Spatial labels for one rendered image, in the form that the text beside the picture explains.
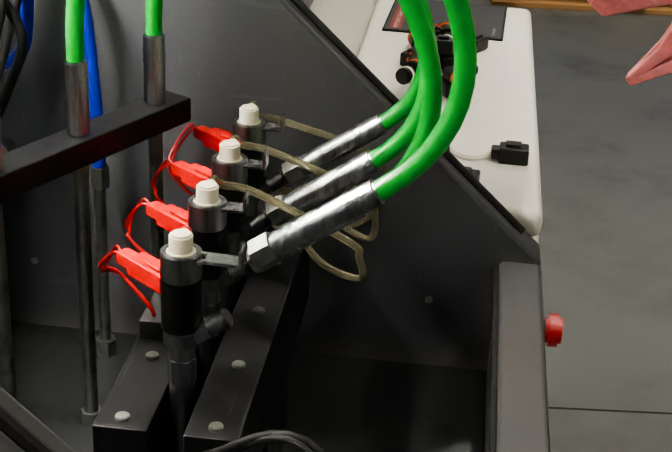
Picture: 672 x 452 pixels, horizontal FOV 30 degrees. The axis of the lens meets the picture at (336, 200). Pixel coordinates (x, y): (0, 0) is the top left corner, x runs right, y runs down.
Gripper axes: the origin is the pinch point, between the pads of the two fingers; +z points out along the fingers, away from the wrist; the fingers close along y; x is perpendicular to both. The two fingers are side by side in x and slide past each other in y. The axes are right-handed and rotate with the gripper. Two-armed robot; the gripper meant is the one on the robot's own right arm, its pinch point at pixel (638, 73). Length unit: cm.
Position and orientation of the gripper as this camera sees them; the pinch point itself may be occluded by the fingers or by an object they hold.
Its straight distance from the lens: 88.7
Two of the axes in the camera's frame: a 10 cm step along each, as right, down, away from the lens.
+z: -7.0, 5.0, 5.2
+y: -6.2, -7.8, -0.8
